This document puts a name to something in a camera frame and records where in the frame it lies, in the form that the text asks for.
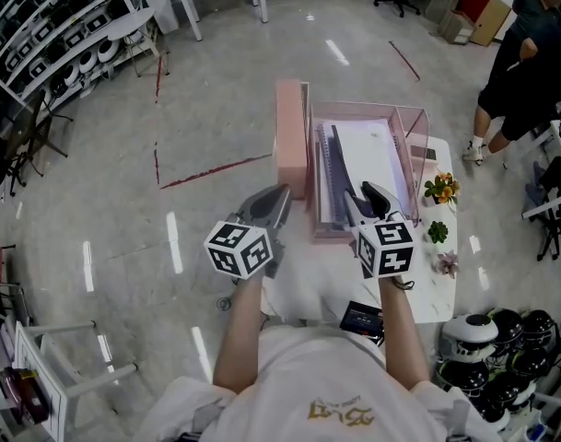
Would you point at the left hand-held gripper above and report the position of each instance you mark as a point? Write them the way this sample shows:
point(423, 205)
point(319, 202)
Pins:
point(236, 249)

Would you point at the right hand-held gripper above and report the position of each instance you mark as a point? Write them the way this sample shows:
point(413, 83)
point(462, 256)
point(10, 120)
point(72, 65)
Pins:
point(386, 249)

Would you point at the purple spiral notebook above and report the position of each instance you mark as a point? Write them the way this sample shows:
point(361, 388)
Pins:
point(337, 164)

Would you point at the pink transparent desk organizer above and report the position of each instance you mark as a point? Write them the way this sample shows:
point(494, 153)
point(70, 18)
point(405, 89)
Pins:
point(411, 122)

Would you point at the person's right forearm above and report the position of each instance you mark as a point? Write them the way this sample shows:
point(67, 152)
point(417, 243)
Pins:
point(402, 334)

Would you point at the person's left forearm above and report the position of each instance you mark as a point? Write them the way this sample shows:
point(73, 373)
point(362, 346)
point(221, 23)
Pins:
point(238, 334)

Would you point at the white spiral notebook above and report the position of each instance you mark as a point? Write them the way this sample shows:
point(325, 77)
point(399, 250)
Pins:
point(372, 168)

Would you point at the tall pink box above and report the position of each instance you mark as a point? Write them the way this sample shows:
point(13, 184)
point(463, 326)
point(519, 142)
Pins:
point(290, 131)

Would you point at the small green succulent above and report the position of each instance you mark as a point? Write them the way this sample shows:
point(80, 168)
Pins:
point(437, 231)

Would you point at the orange flower pot plant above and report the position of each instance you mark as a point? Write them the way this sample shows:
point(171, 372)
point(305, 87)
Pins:
point(442, 189)

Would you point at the small pink succulent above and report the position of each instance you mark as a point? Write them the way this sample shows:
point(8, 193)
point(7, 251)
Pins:
point(447, 264)

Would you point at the black folding chair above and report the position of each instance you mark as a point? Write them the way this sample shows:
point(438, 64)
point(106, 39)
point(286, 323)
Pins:
point(554, 201)

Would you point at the person's white t-shirt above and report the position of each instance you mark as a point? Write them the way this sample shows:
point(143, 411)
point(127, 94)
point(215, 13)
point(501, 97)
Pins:
point(326, 385)

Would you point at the cardboard boxes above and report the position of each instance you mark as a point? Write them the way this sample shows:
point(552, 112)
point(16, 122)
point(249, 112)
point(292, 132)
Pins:
point(448, 12)

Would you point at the pile of black white helmets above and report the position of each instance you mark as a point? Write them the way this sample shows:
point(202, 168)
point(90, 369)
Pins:
point(501, 362)

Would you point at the red and wood cabinet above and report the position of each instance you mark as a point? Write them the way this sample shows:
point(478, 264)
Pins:
point(489, 14)

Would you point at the white oval side table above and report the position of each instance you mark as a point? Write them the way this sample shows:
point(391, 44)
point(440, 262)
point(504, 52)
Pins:
point(130, 23)

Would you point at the row of white headsets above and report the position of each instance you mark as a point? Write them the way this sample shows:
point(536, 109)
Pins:
point(84, 60)

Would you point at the white storage shelf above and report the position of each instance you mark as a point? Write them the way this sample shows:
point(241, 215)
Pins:
point(59, 65)

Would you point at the glass table with black legs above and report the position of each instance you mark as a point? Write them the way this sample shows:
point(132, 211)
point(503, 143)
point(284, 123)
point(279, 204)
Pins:
point(22, 127)

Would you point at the white table with round legs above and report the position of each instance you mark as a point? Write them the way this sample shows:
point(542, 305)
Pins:
point(54, 375)

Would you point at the dark red bag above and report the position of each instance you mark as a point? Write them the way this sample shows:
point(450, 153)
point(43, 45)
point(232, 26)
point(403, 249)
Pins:
point(24, 396)

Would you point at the white desk with frame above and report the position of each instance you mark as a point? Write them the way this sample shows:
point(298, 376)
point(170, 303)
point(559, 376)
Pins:
point(558, 141)

